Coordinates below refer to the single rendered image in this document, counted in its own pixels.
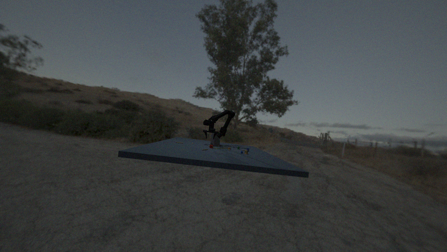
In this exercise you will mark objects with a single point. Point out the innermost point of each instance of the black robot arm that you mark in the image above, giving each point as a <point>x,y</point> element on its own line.
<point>214,118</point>

